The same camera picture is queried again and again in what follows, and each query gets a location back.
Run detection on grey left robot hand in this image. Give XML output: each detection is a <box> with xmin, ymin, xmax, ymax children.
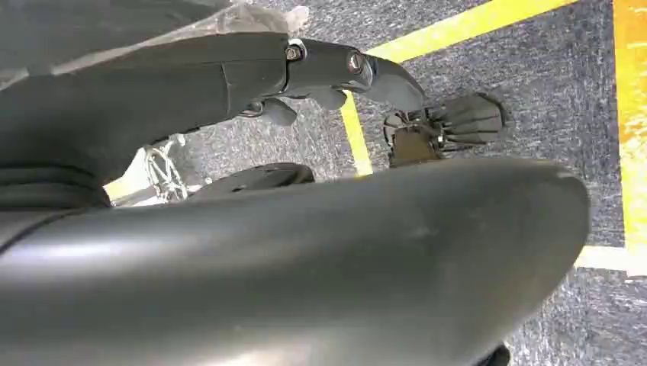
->
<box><xmin>0</xmin><ymin>31</ymin><xmax>592</xmax><ymax>366</ymax></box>

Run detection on smooth black robot foot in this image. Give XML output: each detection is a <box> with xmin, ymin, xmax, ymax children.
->
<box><xmin>185</xmin><ymin>162</ymin><xmax>316</xmax><ymax>204</ymax></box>

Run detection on short yellow floor tape strip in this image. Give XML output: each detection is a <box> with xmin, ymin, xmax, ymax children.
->
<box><xmin>340</xmin><ymin>89</ymin><xmax>375</xmax><ymax>178</ymax></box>

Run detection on ribbed grey left arm sleeve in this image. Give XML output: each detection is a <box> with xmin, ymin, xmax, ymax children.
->
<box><xmin>0</xmin><ymin>164</ymin><xmax>111</xmax><ymax>251</ymax></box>

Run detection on long yellow floor tape strip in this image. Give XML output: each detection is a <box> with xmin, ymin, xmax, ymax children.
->
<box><xmin>363</xmin><ymin>0</ymin><xmax>580</xmax><ymax>65</ymax></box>

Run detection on white floor tape strip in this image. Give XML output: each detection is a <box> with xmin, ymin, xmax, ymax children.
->
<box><xmin>574</xmin><ymin>245</ymin><xmax>647</xmax><ymax>278</ymax></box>

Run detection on wide orange-yellow floor tape strip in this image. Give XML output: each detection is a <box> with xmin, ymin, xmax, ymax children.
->
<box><xmin>612</xmin><ymin>0</ymin><xmax>647</xmax><ymax>256</ymax></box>

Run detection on white wire frame stand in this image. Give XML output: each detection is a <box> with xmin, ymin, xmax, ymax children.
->
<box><xmin>103</xmin><ymin>133</ymin><xmax>214</xmax><ymax>209</ymax></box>

